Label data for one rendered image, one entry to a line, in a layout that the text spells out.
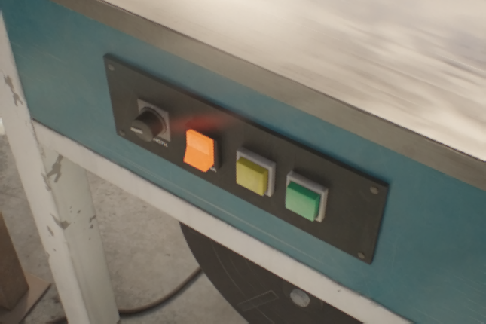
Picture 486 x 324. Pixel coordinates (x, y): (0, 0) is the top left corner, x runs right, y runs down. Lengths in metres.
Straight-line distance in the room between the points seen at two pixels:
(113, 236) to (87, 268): 0.36
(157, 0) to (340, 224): 0.21
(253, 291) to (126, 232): 0.36
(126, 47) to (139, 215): 0.81
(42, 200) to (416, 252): 0.48
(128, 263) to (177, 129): 0.73
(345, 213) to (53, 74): 0.30
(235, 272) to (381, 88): 0.61
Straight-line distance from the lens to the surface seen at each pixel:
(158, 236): 1.31
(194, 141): 0.55
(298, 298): 0.90
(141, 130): 0.57
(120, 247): 1.30
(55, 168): 0.81
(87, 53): 0.61
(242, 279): 1.03
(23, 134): 0.78
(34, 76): 0.69
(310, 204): 0.51
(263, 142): 0.52
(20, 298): 1.27
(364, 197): 0.50
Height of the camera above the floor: 1.03
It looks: 45 degrees down
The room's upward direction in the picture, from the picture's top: straight up
